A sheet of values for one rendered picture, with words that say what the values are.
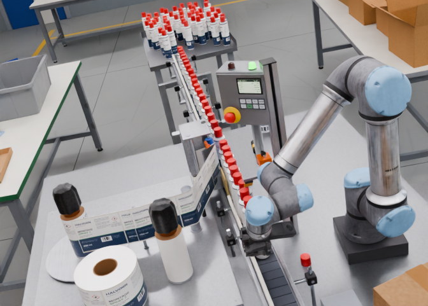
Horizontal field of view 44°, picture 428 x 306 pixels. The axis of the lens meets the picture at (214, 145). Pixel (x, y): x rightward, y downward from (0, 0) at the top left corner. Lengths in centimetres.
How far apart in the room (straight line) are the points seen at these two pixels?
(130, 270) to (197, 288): 23
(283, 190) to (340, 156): 91
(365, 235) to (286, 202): 43
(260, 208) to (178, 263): 42
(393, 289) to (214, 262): 69
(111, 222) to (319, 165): 93
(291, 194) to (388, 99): 36
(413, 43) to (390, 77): 183
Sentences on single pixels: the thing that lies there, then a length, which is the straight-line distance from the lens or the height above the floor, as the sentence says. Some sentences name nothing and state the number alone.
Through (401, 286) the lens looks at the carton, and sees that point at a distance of 136.
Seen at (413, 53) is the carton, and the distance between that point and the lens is 326.
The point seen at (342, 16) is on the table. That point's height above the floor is 78.
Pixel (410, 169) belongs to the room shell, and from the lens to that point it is 376.
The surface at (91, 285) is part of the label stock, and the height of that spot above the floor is 102.
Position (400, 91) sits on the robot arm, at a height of 147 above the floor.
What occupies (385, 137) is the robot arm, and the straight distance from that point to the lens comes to 149.
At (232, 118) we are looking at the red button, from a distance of 170.
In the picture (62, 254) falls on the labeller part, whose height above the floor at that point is 89.
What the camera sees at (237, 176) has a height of 108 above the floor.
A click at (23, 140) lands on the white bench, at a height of 80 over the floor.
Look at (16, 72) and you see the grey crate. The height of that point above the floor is 93.
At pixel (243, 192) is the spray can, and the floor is 108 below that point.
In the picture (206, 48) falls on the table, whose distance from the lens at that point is 376.
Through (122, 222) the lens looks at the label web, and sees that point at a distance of 190.
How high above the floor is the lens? 209
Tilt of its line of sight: 29 degrees down
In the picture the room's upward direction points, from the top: 12 degrees counter-clockwise
